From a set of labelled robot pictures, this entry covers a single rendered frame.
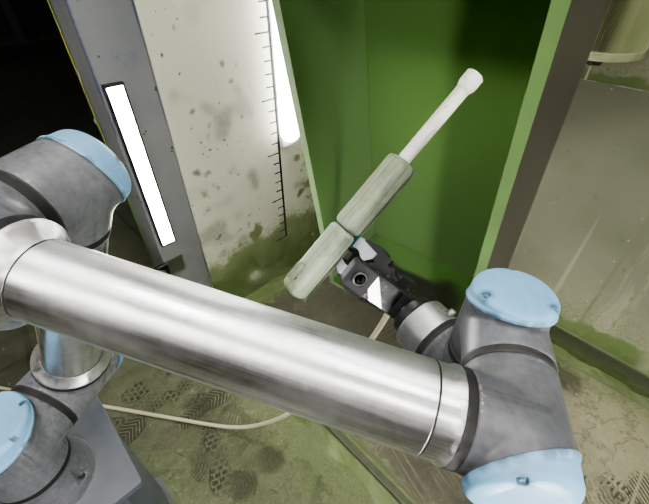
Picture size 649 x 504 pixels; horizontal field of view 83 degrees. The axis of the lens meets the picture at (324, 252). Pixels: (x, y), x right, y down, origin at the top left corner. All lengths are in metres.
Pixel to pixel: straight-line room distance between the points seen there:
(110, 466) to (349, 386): 0.90
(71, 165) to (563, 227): 2.01
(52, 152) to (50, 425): 0.63
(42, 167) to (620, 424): 2.12
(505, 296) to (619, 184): 1.78
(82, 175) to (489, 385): 0.50
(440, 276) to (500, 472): 1.35
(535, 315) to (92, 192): 0.52
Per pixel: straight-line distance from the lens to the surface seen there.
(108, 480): 1.14
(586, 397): 2.14
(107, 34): 1.40
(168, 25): 1.47
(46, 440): 1.02
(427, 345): 0.55
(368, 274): 0.56
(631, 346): 2.18
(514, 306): 0.42
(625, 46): 1.92
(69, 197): 0.52
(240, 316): 0.34
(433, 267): 1.68
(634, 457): 2.08
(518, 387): 0.38
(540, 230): 2.17
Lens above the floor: 1.61
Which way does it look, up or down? 40 degrees down
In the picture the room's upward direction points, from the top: straight up
